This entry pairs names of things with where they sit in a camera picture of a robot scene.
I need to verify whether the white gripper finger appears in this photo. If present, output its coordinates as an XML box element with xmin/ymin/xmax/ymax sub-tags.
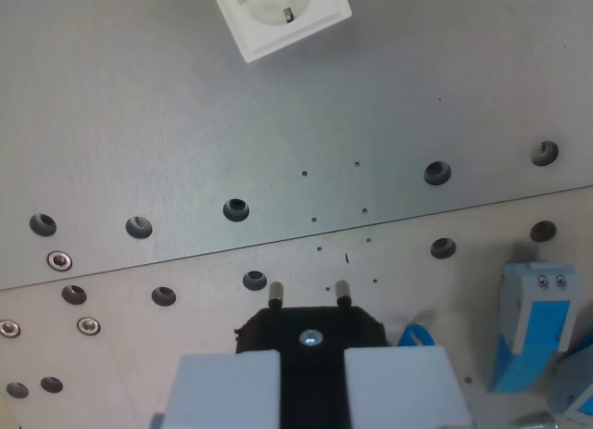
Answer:
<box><xmin>344</xmin><ymin>345</ymin><xmax>474</xmax><ymax>429</ymax></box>
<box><xmin>148</xmin><ymin>349</ymin><xmax>283</xmax><ymax>429</ymax></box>

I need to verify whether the black power plug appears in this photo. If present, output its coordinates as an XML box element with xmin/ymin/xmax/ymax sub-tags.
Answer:
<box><xmin>233</xmin><ymin>280</ymin><xmax>388</xmax><ymax>429</ymax></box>

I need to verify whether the blue curved plastic piece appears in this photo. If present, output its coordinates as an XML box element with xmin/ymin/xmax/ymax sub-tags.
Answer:
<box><xmin>397</xmin><ymin>322</ymin><xmax>437</xmax><ymax>348</ymax></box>

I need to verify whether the grey metal piece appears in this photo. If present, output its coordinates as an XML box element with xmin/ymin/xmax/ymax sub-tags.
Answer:
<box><xmin>512</xmin><ymin>410</ymin><xmax>558</xmax><ymax>429</ymax></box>

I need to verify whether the blue grey printed holder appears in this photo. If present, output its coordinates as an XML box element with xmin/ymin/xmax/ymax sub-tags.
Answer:
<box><xmin>489</xmin><ymin>261</ymin><xmax>585</xmax><ymax>395</ymax></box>
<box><xmin>546</xmin><ymin>334</ymin><xmax>593</xmax><ymax>424</ymax></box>

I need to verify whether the white wall socket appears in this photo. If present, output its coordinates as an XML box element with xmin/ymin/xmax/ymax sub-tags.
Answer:
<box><xmin>208</xmin><ymin>0</ymin><xmax>353</xmax><ymax>64</ymax></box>

